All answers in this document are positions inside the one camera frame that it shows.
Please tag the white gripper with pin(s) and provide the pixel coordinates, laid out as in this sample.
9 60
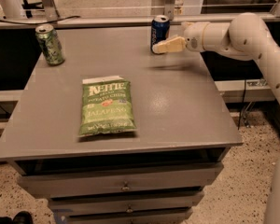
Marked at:
193 36

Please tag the blue pepsi can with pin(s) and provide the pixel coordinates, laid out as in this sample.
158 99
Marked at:
160 26

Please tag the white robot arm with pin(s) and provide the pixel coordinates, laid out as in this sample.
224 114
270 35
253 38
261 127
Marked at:
245 38

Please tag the green jalapeno chip bag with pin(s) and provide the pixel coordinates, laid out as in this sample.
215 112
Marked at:
106 106

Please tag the green soda can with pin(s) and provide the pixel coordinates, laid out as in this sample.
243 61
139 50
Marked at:
49 43

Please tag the grey drawer cabinet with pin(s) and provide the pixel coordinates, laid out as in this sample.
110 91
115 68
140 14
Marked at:
116 134

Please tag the top grey drawer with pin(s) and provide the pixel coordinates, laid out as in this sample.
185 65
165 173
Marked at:
122 180

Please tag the grey drawer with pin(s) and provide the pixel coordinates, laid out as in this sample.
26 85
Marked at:
127 203
175 215
122 180

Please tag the middle grey drawer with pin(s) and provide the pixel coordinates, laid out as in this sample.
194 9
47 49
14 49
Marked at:
127 203

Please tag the bottom grey drawer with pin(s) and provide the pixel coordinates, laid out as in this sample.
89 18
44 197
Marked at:
175 215

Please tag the black object bottom left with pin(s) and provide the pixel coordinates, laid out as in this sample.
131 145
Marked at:
22 217

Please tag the grey metal rail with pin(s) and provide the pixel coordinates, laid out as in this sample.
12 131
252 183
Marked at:
77 22

